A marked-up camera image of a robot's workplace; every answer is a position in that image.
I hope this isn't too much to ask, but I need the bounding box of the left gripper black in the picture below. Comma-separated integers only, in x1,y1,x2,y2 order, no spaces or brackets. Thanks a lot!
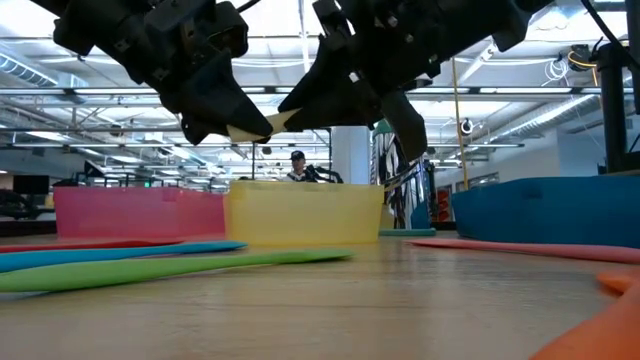
99,0,275,147

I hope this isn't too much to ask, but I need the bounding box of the blue silicone spatula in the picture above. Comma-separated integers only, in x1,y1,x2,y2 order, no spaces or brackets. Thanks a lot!
0,240,248,274

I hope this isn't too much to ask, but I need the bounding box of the yellow hanging cable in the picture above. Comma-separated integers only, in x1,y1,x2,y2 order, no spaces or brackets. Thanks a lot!
451,57,470,192

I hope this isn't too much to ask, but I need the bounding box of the black background monitor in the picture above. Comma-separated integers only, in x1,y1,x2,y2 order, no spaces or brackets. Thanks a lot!
12,174,52,197

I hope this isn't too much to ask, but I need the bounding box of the red silicone spatula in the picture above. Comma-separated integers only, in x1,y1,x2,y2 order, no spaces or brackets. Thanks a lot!
0,238,187,254

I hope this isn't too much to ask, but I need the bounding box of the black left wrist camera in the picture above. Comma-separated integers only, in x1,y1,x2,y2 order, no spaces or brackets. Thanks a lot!
197,1,250,59

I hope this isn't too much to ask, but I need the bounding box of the yellow plastic bin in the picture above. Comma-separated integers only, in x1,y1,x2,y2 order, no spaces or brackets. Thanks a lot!
223,180,386,247

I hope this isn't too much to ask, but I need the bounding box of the orange silicone spoon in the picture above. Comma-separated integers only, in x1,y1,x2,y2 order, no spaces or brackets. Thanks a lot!
528,268,640,360

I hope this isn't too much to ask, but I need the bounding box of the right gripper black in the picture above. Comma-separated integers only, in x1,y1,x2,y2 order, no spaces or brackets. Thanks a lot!
277,0,501,163

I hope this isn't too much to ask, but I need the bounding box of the red background cabinet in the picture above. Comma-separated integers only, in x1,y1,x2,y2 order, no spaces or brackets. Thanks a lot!
434,184,452,224

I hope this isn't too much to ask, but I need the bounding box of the person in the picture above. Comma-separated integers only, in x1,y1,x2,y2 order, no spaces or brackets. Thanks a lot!
286,149,322,183

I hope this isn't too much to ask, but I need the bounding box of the pink silicone spatula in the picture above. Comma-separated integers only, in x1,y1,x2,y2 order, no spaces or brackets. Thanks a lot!
406,238,640,266

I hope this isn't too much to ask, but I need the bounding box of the green silicone spatula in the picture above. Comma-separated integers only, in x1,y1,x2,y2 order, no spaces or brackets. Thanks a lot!
0,249,355,294

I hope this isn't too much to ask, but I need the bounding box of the blue plastic bin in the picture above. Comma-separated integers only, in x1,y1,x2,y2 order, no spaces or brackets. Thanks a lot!
450,175,640,250

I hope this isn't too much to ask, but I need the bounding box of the pink plastic bin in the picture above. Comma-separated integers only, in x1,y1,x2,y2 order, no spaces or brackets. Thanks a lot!
53,186,227,239

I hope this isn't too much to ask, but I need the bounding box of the white support column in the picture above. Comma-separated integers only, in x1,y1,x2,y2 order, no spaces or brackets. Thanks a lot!
332,125,372,186

